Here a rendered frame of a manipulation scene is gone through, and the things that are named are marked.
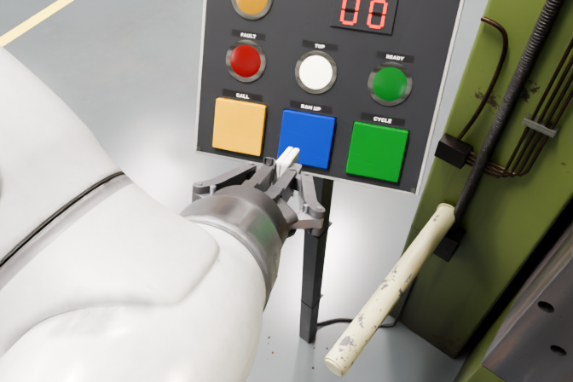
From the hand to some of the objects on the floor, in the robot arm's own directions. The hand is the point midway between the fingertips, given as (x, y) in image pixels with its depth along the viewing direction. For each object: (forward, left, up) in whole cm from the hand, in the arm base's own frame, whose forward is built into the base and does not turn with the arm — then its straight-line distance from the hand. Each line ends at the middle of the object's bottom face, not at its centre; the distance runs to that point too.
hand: (286, 166), depth 56 cm
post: (+24, +5, -107) cm, 110 cm away
